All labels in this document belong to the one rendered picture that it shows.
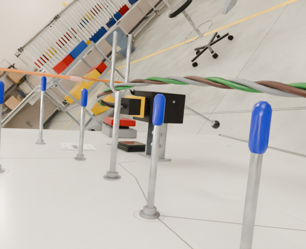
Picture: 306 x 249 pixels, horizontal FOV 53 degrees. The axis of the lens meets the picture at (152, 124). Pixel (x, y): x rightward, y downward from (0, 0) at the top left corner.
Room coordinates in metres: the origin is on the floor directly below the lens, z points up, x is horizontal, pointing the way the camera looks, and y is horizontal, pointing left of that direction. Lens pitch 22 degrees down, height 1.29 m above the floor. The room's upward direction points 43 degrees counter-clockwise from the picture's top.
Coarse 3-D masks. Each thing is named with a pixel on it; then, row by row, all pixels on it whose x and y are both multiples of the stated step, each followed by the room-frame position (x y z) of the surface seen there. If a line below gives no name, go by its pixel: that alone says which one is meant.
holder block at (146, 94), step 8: (144, 96) 0.38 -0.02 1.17; (152, 96) 0.37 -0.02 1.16; (168, 96) 0.38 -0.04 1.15; (176, 96) 0.38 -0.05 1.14; (184, 96) 0.38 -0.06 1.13; (152, 104) 0.37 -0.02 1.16; (168, 104) 0.37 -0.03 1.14; (176, 104) 0.38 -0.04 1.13; (184, 104) 0.38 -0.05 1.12; (152, 112) 0.36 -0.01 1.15; (168, 112) 0.37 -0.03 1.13; (176, 112) 0.38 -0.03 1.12; (144, 120) 0.37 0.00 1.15; (168, 120) 0.37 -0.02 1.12; (176, 120) 0.38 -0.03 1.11
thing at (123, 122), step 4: (104, 120) 0.60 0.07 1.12; (108, 120) 0.57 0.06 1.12; (112, 120) 0.56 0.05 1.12; (120, 120) 0.56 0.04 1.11; (124, 120) 0.56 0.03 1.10; (128, 120) 0.56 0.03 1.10; (132, 120) 0.57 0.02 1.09; (112, 124) 0.56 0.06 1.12; (120, 124) 0.56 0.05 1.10; (124, 124) 0.56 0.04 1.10; (128, 124) 0.56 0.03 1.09; (132, 124) 0.56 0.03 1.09; (124, 128) 0.57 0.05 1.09; (128, 128) 0.57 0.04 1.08
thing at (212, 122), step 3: (174, 102) 0.38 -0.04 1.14; (186, 108) 0.41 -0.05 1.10; (189, 108) 0.41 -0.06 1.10; (189, 111) 0.41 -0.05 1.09; (192, 111) 0.41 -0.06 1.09; (195, 111) 0.41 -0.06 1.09; (195, 114) 0.41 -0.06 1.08; (198, 114) 0.41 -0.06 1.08; (201, 117) 0.41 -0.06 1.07; (204, 117) 0.41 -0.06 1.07; (207, 120) 0.42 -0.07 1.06; (210, 120) 0.42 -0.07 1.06; (213, 120) 0.42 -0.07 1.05; (210, 123) 0.42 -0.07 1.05; (213, 123) 0.42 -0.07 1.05
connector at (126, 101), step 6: (126, 102) 0.36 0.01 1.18; (132, 102) 0.36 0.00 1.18; (138, 102) 0.36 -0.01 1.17; (126, 108) 0.36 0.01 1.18; (132, 108) 0.36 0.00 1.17; (138, 108) 0.36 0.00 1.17; (144, 108) 0.37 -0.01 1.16; (126, 114) 0.36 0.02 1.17; (132, 114) 0.36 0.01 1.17; (138, 114) 0.36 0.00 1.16; (144, 114) 0.37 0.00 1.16
